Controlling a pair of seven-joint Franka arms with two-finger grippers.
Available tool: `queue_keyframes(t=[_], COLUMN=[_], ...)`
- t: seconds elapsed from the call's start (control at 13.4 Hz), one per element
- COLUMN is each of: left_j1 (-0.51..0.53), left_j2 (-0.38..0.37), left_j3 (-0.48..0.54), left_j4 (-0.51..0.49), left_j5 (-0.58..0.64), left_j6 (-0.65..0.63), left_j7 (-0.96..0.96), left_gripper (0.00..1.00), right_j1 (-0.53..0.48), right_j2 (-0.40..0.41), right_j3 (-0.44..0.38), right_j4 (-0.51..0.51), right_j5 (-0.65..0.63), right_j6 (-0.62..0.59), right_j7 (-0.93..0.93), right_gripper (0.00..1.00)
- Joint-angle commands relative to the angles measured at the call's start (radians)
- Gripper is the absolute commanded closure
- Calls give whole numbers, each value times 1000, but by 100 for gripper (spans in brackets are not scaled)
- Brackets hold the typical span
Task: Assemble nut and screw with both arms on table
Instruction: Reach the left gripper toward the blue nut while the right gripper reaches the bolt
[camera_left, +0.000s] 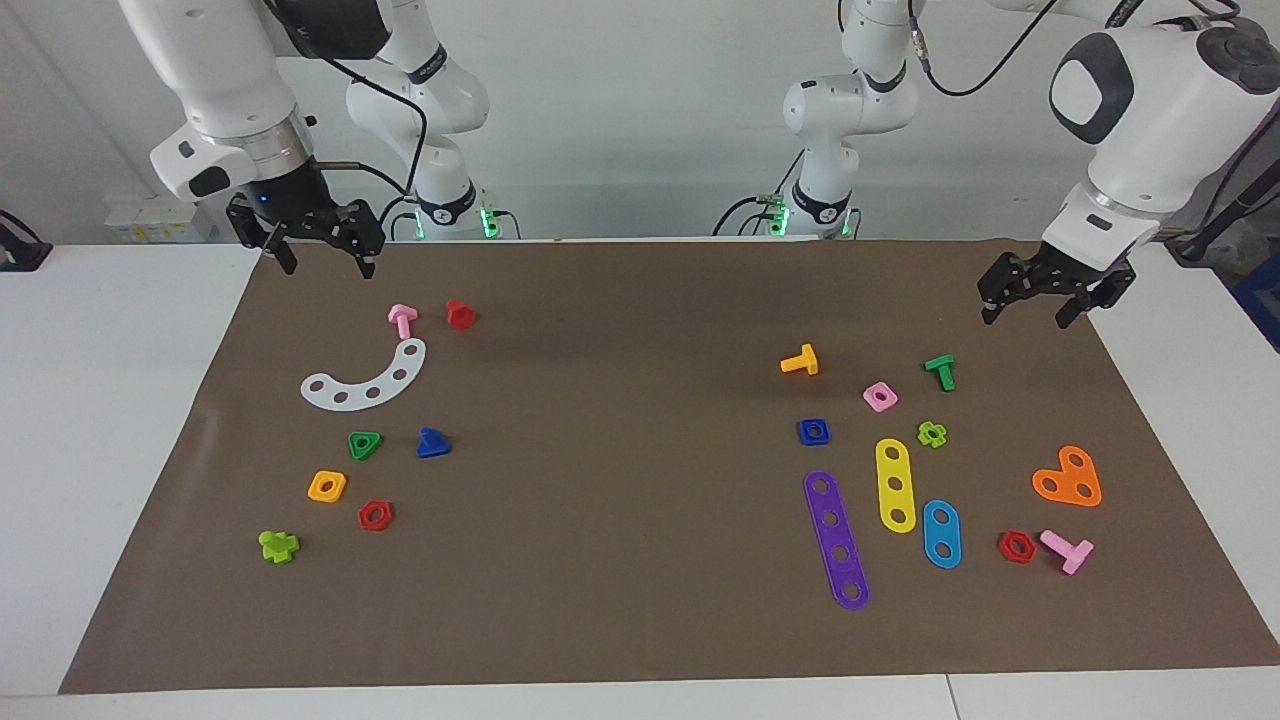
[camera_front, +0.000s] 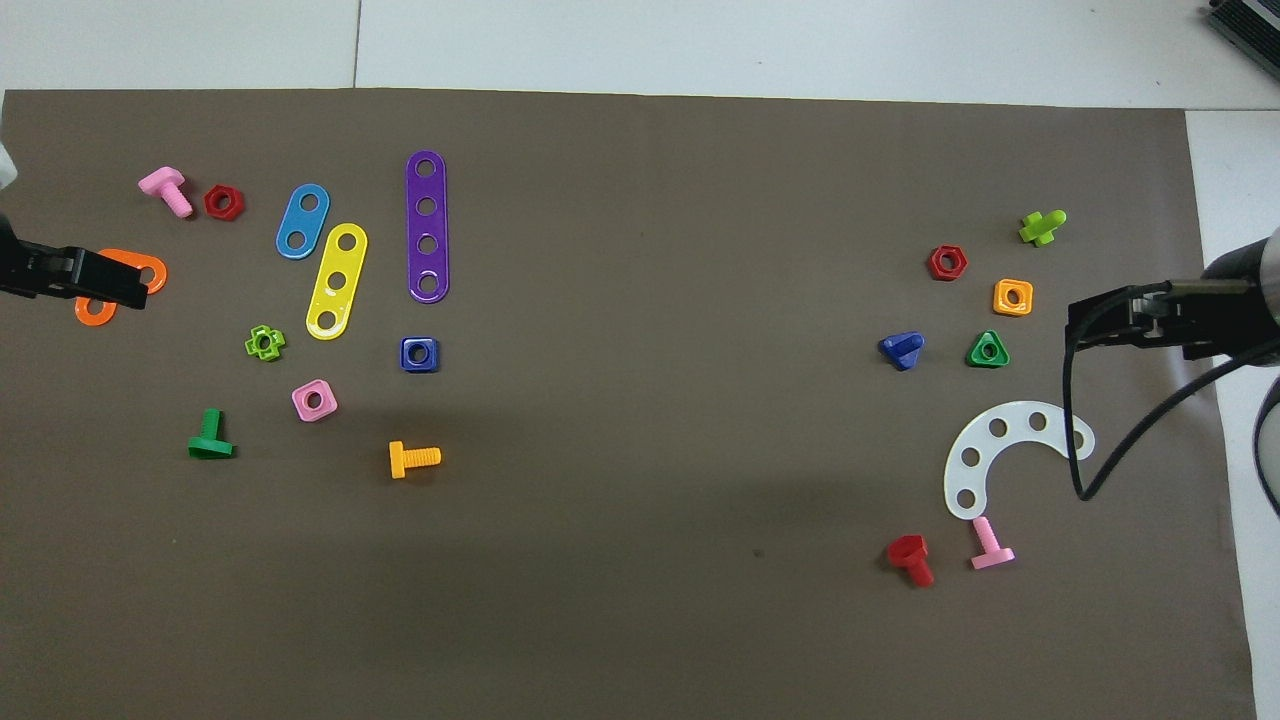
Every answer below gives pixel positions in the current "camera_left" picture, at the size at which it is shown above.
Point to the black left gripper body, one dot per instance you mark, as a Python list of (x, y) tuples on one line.
[(1040, 275)]

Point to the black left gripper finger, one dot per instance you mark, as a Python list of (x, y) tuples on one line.
[(990, 306), (1075, 310)]

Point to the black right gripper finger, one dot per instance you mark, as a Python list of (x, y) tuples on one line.
[(282, 252), (365, 260)]

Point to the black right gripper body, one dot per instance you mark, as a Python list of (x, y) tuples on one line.
[(295, 205)]

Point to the blue triangle-head toy screw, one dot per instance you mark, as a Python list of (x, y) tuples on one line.
[(433, 445)]

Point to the blue square toy nut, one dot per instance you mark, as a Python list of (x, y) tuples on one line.
[(803, 438)]

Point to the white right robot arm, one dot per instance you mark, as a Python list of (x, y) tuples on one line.
[(220, 80)]

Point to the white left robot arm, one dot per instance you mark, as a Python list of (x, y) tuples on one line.
[(1150, 100)]

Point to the pink toy screw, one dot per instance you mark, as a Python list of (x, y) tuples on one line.
[(402, 320), (1068, 548)]

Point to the green toy screw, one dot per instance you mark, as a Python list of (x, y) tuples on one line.
[(942, 370)]

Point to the red toy screw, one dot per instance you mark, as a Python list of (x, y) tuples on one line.
[(459, 314)]

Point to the lime flower toy nut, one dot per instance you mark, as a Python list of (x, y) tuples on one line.
[(922, 431)]

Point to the pink square toy nut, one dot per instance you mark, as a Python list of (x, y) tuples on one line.
[(869, 392)]

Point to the green triangle toy nut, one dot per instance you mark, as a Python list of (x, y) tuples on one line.
[(372, 447)]

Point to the orange toy screw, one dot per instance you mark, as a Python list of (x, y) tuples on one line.
[(800, 362)]

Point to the orange square toy nut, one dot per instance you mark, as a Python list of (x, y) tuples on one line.
[(313, 488)]

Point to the red hexagon toy nut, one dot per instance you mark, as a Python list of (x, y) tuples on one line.
[(1017, 559), (375, 526)]

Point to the lime cross-head toy screw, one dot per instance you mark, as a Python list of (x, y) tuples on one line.
[(277, 547)]

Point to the white background boxes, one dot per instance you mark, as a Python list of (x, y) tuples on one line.
[(160, 220)]

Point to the white curved perforated strip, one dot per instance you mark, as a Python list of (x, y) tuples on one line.
[(357, 398)]

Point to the orange heart-shaped plate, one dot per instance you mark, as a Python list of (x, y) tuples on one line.
[(1068, 480)]

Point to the blue crate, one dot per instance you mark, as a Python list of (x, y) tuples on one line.
[(1262, 300)]

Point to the yellow three-hole strip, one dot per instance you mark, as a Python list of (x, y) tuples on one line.
[(895, 470)]

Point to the blue two-hole strip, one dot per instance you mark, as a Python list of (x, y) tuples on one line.
[(941, 534)]

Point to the black device on table edge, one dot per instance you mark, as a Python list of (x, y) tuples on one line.
[(20, 250)]

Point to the purple four-hole strip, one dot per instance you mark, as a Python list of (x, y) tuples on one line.
[(835, 537)]

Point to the brown table mat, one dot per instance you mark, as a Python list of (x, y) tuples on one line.
[(640, 560)]

